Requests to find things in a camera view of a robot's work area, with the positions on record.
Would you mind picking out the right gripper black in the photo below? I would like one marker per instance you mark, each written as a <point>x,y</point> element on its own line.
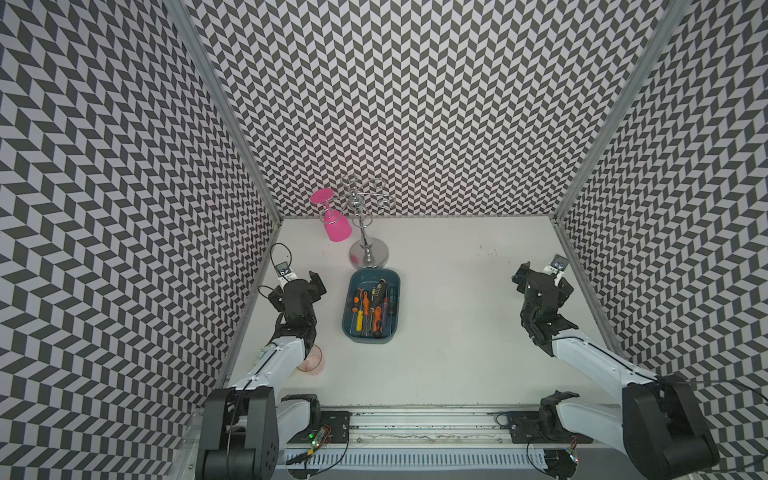
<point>521,274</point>

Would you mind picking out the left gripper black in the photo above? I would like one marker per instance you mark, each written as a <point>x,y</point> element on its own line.
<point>276,298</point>

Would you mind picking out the orange handled screwdriver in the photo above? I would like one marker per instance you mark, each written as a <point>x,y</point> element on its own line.
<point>364,300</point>

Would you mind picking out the orange black long screwdriver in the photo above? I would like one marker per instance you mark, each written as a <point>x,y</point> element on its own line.
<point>378,322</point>

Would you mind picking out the orange black small screwdriver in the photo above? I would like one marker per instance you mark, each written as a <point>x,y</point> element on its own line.
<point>355,306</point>

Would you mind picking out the yellow slim screwdriver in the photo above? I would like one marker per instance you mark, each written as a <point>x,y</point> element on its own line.
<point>359,321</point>

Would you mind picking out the purple red screwdriver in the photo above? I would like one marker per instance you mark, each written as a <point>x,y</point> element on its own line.
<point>385,312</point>

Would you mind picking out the green black screwdriver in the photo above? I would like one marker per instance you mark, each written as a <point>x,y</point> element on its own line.
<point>391,307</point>

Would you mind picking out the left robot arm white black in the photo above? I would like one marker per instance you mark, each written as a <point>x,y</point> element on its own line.
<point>246,425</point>

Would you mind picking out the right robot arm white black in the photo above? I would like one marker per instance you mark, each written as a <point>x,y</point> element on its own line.
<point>656,421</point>

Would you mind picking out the teal plastic storage box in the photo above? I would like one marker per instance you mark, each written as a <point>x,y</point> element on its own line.
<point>368,279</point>

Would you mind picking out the clear pink plastic cup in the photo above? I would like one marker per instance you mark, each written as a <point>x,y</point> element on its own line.
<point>314,362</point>

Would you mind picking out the pink plastic wine glass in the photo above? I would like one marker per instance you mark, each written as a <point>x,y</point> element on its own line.
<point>336,224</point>

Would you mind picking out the chrome glass holder stand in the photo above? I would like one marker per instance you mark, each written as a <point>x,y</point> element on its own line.
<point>362,199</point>

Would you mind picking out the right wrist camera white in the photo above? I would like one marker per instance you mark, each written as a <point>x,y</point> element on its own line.
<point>557,267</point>

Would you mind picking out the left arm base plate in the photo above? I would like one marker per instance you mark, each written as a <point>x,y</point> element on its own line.
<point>333,426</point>

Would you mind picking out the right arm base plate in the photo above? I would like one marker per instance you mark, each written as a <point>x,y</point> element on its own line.
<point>531,427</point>

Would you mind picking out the aluminium front rail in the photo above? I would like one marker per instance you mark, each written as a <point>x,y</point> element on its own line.
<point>413,427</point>

